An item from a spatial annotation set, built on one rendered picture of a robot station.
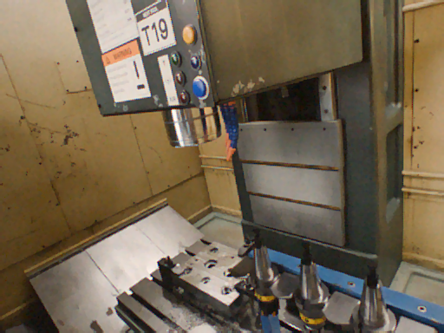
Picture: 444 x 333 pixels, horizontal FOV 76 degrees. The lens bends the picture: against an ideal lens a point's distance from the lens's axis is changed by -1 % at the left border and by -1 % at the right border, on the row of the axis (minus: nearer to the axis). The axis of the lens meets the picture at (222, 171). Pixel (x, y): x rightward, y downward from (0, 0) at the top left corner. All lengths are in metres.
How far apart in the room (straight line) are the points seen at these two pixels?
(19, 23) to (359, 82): 1.50
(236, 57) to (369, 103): 0.65
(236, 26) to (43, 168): 1.37
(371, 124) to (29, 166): 1.52
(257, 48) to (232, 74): 0.09
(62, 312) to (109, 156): 0.84
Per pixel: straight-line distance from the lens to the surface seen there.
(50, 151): 1.72
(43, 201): 1.74
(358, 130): 1.10
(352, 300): 0.61
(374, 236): 1.25
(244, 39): 0.54
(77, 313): 1.65
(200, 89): 0.48
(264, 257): 0.62
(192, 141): 0.78
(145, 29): 0.59
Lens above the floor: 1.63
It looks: 18 degrees down
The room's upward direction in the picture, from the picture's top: 11 degrees counter-clockwise
